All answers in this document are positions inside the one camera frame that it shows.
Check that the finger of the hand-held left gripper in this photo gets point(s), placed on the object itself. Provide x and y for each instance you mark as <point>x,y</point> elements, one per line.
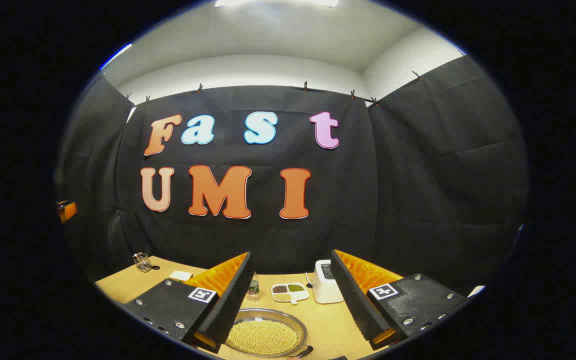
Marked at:
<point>68,211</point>

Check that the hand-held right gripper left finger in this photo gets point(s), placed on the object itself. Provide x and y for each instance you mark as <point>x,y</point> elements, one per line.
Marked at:
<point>228,300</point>

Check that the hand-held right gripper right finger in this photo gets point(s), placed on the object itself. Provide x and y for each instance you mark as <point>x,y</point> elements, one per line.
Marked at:
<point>355,300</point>

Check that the clear plastic water bottle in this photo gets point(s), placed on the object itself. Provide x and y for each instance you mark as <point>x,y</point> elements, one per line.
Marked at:
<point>253,289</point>

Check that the white toaster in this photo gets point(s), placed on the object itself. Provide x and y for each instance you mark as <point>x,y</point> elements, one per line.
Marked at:
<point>324,292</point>

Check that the pile of yellow soybeans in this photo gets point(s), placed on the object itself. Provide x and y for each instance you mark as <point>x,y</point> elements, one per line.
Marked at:
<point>263,337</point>

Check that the small white food plate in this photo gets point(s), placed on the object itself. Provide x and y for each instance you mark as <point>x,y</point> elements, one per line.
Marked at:
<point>180,275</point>

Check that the white divided bean tray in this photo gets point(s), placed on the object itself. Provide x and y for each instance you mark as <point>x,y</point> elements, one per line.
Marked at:
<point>290,292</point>

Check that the row of black cloth clips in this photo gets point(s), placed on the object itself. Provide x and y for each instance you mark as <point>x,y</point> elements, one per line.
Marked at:
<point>305,86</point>

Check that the ceiling light panel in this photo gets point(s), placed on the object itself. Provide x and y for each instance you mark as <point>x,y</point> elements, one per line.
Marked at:
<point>278,2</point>

